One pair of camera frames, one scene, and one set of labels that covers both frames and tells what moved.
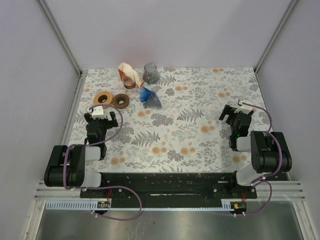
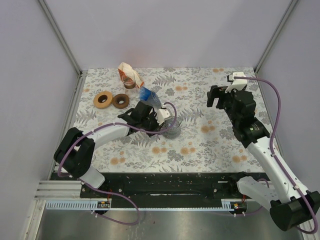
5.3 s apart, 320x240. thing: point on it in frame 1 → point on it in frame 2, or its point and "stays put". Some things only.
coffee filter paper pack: x=124 y=69 stays put
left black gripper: x=87 y=116 → x=157 y=127
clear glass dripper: x=153 y=101 stays put
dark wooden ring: x=119 y=97 stays put
